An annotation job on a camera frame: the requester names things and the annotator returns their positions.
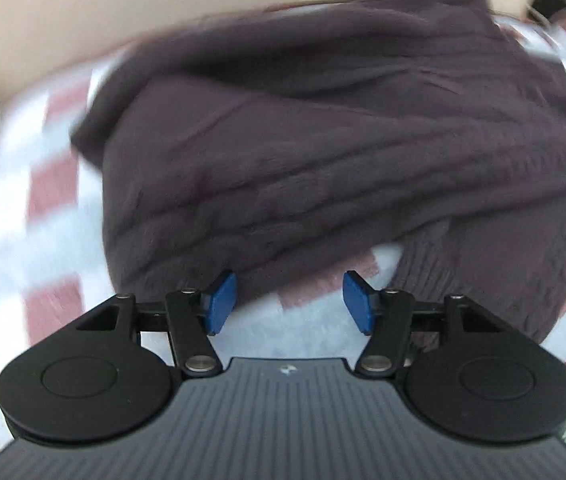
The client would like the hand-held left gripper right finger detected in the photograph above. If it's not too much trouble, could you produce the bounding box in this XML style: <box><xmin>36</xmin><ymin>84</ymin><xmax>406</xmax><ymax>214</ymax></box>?
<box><xmin>342</xmin><ymin>269</ymin><xmax>506</xmax><ymax>379</ymax></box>

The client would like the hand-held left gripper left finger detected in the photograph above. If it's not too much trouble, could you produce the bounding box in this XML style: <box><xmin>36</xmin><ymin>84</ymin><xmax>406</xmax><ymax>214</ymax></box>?
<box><xmin>76</xmin><ymin>269</ymin><xmax>239</xmax><ymax>379</ymax></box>

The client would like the dark purple cable-knit sweater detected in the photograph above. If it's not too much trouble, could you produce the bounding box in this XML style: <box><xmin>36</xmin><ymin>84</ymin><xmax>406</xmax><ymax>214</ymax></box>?
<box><xmin>70</xmin><ymin>0</ymin><xmax>566</xmax><ymax>357</ymax></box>

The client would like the checkered white and maroon blanket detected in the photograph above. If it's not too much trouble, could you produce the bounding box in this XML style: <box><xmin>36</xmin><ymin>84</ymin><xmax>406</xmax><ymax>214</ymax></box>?
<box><xmin>0</xmin><ymin>0</ymin><xmax>566</xmax><ymax>463</ymax></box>

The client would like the cream sofa backrest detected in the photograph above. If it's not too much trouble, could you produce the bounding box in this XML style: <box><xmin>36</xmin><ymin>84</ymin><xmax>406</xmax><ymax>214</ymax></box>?
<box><xmin>0</xmin><ymin>0</ymin><xmax>556</xmax><ymax>98</ymax></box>

